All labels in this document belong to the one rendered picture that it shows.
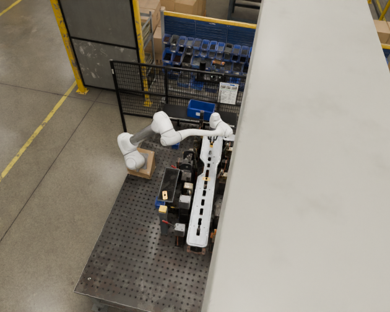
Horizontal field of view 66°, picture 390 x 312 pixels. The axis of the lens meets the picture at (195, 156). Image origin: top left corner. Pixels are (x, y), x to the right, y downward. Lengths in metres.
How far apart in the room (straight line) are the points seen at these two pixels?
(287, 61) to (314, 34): 0.04
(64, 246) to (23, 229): 0.59
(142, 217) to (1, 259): 1.80
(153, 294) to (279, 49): 2.76
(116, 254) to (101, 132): 2.43
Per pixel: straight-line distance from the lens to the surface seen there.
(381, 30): 5.52
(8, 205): 4.57
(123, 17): 4.54
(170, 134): 2.67
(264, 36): 0.20
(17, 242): 4.25
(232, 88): 3.45
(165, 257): 2.98
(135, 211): 3.20
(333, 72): 0.18
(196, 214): 2.81
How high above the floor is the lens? 3.48
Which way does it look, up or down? 51 degrees down
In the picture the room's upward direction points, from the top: 4 degrees clockwise
